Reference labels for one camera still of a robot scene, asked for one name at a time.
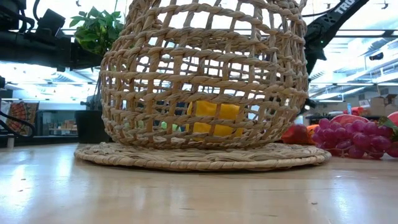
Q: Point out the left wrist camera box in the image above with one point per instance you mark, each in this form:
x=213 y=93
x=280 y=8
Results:
x=51 y=21

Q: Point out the green apple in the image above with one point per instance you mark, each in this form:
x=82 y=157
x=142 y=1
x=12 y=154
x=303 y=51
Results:
x=140 y=124

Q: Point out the shelf with cardboard boxes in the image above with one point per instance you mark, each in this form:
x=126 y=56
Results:
x=57 y=124

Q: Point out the yellow bell pepper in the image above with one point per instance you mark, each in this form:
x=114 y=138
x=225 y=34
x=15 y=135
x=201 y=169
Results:
x=208 y=109

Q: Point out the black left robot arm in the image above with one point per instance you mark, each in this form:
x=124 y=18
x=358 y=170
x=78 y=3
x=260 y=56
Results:
x=9 y=4

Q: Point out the black plant pot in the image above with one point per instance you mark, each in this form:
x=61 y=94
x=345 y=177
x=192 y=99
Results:
x=90 y=127

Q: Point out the woven straw basket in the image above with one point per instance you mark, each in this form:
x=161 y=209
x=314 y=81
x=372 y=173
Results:
x=202 y=158

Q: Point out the orange patterned panel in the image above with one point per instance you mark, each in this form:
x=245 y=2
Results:
x=21 y=118

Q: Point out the black metal table frame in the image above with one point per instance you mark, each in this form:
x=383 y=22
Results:
x=46 y=140

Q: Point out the purple grape bunch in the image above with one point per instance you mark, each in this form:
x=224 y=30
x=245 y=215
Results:
x=357 y=140

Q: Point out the stacked cardboard boxes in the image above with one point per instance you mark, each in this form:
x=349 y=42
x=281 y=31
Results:
x=381 y=105

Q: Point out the black ceiling fixture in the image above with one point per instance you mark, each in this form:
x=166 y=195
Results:
x=376 y=56

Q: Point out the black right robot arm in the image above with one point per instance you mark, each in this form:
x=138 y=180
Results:
x=329 y=21

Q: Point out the blue bottle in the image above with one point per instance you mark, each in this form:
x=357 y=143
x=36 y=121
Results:
x=349 y=109

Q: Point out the green cucumber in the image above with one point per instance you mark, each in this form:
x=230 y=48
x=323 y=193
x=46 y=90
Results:
x=169 y=126

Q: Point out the green leafy plant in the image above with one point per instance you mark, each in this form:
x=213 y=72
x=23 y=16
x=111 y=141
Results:
x=96 y=34

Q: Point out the orange fruit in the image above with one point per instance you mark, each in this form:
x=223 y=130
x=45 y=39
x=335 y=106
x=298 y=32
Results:
x=312 y=128

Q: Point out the bright red apple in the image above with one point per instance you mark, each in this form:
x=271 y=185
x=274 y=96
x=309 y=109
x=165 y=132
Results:
x=297 y=134

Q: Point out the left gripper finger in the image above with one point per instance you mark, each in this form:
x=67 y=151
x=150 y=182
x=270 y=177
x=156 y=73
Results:
x=87 y=59

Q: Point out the red object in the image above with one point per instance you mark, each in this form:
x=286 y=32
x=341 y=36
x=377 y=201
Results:
x=357 y=111

